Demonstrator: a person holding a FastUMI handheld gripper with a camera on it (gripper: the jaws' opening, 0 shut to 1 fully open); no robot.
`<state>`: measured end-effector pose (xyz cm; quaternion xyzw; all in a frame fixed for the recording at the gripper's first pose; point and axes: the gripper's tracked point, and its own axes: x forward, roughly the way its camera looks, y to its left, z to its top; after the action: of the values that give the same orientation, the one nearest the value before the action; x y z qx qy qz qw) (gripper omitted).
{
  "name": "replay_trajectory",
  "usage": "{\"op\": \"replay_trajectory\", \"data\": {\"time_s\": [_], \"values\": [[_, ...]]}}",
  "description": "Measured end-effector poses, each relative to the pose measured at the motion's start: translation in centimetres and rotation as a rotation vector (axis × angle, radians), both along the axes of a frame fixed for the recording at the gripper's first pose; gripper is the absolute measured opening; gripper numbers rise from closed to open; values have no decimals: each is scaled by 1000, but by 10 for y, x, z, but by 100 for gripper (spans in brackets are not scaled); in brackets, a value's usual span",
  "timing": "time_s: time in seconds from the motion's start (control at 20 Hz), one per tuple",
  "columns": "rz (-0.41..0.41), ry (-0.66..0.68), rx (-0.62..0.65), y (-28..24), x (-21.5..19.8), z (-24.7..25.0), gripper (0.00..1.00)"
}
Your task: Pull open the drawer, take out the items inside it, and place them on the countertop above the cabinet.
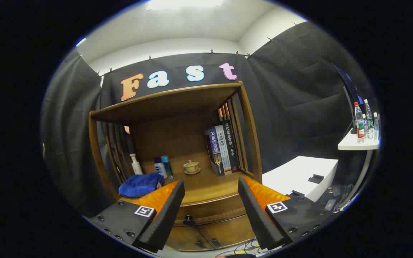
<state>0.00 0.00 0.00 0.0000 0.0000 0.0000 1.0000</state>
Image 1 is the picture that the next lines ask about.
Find black floor cables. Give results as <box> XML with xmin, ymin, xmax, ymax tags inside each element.
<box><xmin>224</xmin><ymin>238</ymin><xmax>264</xmax><ymax>255</ymax></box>

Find clear blue bottle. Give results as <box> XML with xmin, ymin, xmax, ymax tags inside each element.
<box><xmin>161</xmin><ymin>155</ymin><xmax>174</xmax><ymax>179</ymax></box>

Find white box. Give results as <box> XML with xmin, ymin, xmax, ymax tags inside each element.
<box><xmin>261</xmin><ymin>156</ymin><xmax>339</xmax><ymax>202</ymax></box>

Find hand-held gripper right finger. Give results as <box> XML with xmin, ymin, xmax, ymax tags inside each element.
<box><xmin>238</xmin><ymin>176</ymin><xmax>340</xmax><ymax>250</ymax></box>

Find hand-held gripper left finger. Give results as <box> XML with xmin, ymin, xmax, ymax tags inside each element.
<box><xmin>88</xmin><ymin>179</ymin><xmax>185</xmax><ymax>253</ymax></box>

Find white pump bottle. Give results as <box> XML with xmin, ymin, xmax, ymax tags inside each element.
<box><xmin>129</xmin><ymin>153</ymin><xmax>143</xmax><ymax>175</ymax></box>

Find blue towel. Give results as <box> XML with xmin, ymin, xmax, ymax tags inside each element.
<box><xmin>118</xmin><ymin>173</ymin><xmax>164</xmax><ymax>198</ymax></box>

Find white lotion bottle blue cap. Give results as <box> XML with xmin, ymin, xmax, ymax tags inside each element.
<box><xmin>153</xmin><ymin>157</ymin><xmax>168</xmax><ymax>179</ymax></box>

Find wooden cabinet with slatted sides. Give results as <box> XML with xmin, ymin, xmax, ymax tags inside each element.
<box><xmin>88</xmin><ymin>81</ymin><xmax>263</xmax><ymax>251</ymax></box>

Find wooden countertop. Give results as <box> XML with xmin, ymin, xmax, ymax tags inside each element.
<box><xmin>119</xmin><ymin>168</ymin><xmax>261</xmax><ymax>207</ymax></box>

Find wooden drawer with black knob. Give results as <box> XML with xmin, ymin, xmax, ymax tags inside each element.
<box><xmin>174</xmin><ymin>195</ymin><xmax>248</xmax><ymax>227</ymax></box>

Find beige lidded teacup with saucer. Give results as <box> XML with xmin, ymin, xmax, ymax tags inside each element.
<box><xmin>183</xmin><ymin>160</ymin><xmax>201</xmax><ymax>175</ymax></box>

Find green label water bottle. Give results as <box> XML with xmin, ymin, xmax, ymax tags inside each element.
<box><xmin>364</xmin><ymin>99</ymin><xmax>374</xmax><ymax>139</ymax></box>

